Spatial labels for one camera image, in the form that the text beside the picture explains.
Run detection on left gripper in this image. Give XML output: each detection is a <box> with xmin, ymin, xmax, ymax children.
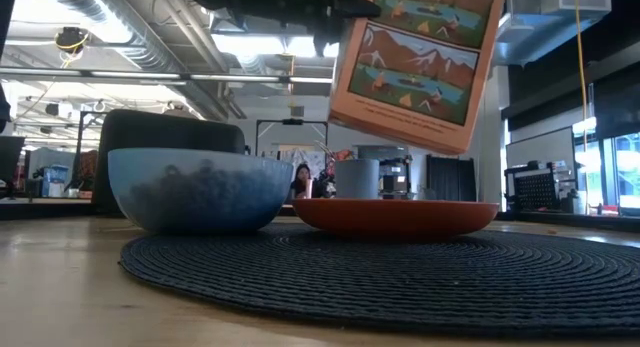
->
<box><xmin>259</xmin><ymin>0</ymin><xmax>382</xmax><ymax>58</ymax></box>

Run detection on orange cereal box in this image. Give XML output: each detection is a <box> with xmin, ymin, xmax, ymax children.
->
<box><xmin>327</xmin><ymin>0</ymin><xmax>509</xmax><ymax>156</ymax></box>

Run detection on light blue plastic cup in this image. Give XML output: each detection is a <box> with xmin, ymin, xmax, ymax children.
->
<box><xmin>333</xmin><ymin>158</ymin><xmax>381</xmax><ymax>200</ymax></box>

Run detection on person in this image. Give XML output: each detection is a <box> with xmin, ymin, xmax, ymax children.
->
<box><xmin>291</xmin><ymin>162</ymin><xmax>315</xmax><ymax>199</ymax></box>

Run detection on black curtain panel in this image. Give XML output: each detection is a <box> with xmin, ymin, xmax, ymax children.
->
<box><xmin>424</xmin><ymin>154</ymin><xmax>479</xmax><ymax>203</ymax></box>

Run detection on orange plate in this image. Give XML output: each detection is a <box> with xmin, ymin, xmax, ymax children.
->
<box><xmin>292</xmin><ymin>197</ymin><xmax>500</xmax><ymax>241</ymax></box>

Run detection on ceiling strip light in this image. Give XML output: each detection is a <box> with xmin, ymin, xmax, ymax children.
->
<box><xmin>0</xmin><ymin>66</ymin><xmax>334</xmax><ymax>86</ymax></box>

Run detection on blue bowl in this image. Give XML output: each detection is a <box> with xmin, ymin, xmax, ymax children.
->
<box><xmin>107</xmin><ymin>147</ymin><xmax>295</xmax><ymax>234</ymax></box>

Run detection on black perforated panel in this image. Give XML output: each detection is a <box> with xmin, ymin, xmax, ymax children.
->
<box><xmin>504</xmin><ymin>161</ymin><xmax>574</xmax><ymax>213</ymax></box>

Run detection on dark round woven placemat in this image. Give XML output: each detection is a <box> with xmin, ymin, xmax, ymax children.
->
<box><xmin>118</xmin><ymin>221</ymin><xmax>640</xmax><ymax>338</ymax></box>

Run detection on blue storage bin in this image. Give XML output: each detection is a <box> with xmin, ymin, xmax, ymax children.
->
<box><xmin>41</xmin><ymin>164</ymin><xmax>70</xmax><ymax>198</ymax></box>

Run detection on black frame stand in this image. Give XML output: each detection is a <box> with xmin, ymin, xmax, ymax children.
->
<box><xmin>253</xmin><ymin>118</ymin><xmax>330</xmax><ymax>161</ymax></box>

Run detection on silver ventilation duct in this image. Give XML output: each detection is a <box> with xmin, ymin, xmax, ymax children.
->
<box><xmin>39</xmin><ymin>0</ymin><xmax>231</xmax><ymax>121</ymax></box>

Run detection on yellow extension cable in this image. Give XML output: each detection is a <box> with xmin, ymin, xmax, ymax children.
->
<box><xmin>573</xmin><ymin>0</ymin><xmax>590</xmax><ymax>138</ymax></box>

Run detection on black yellow cord reel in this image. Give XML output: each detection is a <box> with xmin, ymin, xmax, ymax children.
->
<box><xmin>53</xmin><ymin>26</ymin><xmax>90</xmax><ymax>56</ymax></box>

